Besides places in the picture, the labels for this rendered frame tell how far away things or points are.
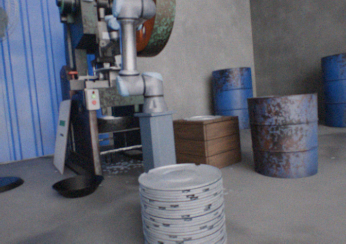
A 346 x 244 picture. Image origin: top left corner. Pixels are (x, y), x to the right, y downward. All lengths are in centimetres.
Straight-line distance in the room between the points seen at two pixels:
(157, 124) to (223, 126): 60
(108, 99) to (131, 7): 78
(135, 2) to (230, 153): 120
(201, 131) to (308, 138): 64
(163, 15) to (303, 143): 136
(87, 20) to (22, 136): 160
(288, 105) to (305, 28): 321
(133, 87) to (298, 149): 100
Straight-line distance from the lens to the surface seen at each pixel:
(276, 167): 170
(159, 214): 88
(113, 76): 210
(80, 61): 241
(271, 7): 516
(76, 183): 186
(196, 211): 85
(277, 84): 496
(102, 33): 224
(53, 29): 342
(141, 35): 251
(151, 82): 151
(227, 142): 195
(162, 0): 219
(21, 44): 333
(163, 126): 150
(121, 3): 146
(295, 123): 164
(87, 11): 221
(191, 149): 189
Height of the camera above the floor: 52
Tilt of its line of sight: 3 degrees down
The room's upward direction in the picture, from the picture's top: 5 degrees counter-clockwise
